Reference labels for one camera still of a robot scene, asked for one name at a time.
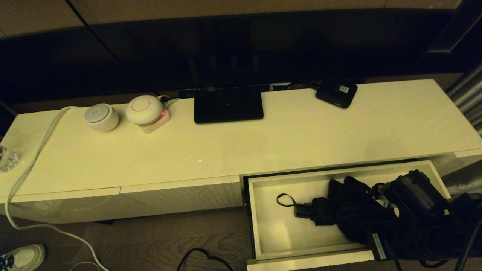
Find black umbrella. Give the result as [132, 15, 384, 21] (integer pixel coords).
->
[277, 176, 401, 245]

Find white fluted drawer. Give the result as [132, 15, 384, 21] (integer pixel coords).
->
[245, 160, 452, 271]

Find white TV cabinet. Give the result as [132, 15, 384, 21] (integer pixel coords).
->
[0, 79, 482, 225]

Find black set-top box with label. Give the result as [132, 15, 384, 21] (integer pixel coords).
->
[316, 80, 358, 109]

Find grey pleated curtain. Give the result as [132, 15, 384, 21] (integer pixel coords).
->
[441, 64, 482, 196]

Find white fluted cabinet front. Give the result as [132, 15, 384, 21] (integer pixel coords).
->
[120, 175, 244, 218]

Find large black television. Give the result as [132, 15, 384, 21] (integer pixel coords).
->
[0, 8, 465, 105]

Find white power strip red light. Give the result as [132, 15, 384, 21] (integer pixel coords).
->
[139, 109, 171, 134]

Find white dome-shaped device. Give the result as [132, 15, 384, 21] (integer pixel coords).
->
[125, 95, 164, 126]

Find small white round speaker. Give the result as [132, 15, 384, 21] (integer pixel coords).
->
[84, 104, 119, 132]

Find white smooth cabinet front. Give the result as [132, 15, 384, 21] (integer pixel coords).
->
[0, 187, 166, 225]

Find white sneaker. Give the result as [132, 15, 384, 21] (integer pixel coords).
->
[0, 244, 46, 271]

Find clear glass object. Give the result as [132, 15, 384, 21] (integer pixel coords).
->
[0, 146, 19, 173]

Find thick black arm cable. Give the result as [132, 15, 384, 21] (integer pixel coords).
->
[454, 218, 482, 271]

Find black looped floor cable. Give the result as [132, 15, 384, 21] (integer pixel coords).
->
[177, 248, 234, 271]

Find black television base plate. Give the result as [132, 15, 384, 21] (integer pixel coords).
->
[194, 86, 264, 124]

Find white plug with cord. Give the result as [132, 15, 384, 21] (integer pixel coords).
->
[157, 95, 182, 108]

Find long white power cable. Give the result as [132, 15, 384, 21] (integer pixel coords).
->
[4, 107, 110, 271]

